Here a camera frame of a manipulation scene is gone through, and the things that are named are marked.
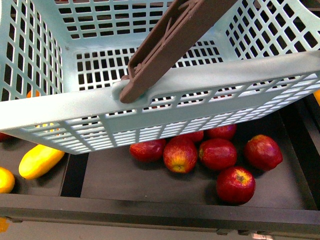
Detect red apple far right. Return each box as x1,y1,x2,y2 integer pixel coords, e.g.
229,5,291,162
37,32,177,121
243,134,283,171

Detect red apple right centre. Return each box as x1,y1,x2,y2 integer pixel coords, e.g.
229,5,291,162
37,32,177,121
199,138,238,171

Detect yellow lemon at edge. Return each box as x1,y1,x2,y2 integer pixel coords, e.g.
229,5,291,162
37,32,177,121
0,167,16,194

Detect brown basket handle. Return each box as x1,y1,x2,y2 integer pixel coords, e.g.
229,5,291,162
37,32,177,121
119,0,236,104

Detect yellow mango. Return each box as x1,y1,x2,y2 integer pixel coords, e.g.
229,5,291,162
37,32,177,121
18,144,65,180

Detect red apple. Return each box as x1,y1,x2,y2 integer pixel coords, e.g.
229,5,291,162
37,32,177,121
129,139,167,163
243,134,283,171
163,136,198,174
199,138,238,171
216,166,256,205

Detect red apple front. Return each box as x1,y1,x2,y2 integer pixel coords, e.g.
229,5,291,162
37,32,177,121
216,166,256,205

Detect black fruit display shelf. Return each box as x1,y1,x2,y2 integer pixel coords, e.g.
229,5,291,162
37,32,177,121
0,0,320,240

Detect light blue plastic basket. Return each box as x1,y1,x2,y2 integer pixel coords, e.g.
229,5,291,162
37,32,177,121
0,0,320,154

